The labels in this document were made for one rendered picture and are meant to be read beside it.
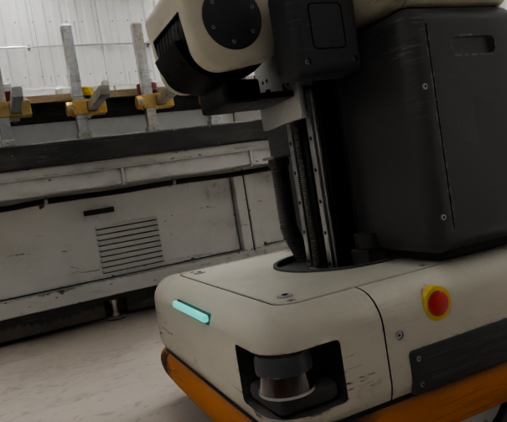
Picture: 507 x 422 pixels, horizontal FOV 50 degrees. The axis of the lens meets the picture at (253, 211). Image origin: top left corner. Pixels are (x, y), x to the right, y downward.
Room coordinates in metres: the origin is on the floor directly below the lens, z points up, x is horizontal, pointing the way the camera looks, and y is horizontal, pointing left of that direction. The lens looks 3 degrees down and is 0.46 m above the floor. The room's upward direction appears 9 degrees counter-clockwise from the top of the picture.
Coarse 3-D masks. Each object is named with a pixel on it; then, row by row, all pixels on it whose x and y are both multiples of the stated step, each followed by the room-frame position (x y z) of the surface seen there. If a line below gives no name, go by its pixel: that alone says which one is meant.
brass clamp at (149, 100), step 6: (138, 96) 2.02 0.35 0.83; (144, 96) 2.02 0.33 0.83; (150, 96) 2.03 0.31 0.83; (138, 102) 2.01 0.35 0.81; (144, 102) 2.02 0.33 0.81; (150, 102) 2.03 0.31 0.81; (156, 102) 2.03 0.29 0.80; (168, 102) 2.05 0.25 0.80; (138, 108) 2.02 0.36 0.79; (144, 108) 2.03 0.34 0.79; (156, 108) 2.07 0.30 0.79; (162, 108) 2.09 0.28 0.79
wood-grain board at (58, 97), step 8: (160, 88) 2.25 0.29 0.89; (24, 96) 2.03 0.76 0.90; (32, 96) 2.04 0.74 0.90; (40, 96) 2.05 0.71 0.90; (48, 96) 2.06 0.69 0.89; (56, 96) 2.08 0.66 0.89; (64, 96) 2.09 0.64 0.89; (112, 96) 2.16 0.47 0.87; (120, 96) 2.18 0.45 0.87; (128, 96) 2.21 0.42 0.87; (32, 104) 2.05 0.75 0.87; (40, 104) 2.08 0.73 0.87
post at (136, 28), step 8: (136, 24) 2.03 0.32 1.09; (136, 32) 2.03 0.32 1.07; (136, 40) 2.03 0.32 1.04; (136, 48) 2.03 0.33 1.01; (144, 48) 2.04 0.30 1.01; (136, 56) 2.04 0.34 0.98; (144, 56) 2.04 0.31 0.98; (144, 64) 2.03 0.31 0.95; (144, 72) 2.03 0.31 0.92; (144, 80) 2.03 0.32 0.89; (144, 88) 2.03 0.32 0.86; (152, 88) 2.04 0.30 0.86; (144, 112) 2.05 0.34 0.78; (152, 112) 2.03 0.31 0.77; (152, 120) 2.03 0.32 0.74
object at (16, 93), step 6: (12, 90) 1.59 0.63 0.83; (18, 90) 1.60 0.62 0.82; (12, 96) 1.60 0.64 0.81; (18, 96) 1.60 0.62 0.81; (12, 102) 1.66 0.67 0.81; (18, 102) 1.68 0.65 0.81; (12, 108) 1.75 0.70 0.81; (18, 108) 1.77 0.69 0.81; (12, 120) 1.95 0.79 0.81; (18, 120) 1.97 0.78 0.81
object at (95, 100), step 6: (96, 90) 1.74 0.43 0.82; (102, 90) 1.70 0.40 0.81; (108, 90) 1.71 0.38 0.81; (96, 96) 1.76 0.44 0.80; (102, 96) 1.73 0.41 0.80; (90, 102) 1.88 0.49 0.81; (96, 102) 1.81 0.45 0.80; (102, 102) 1.82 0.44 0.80; (90, 108) 1.90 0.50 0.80; (96, 108) 1.91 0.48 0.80
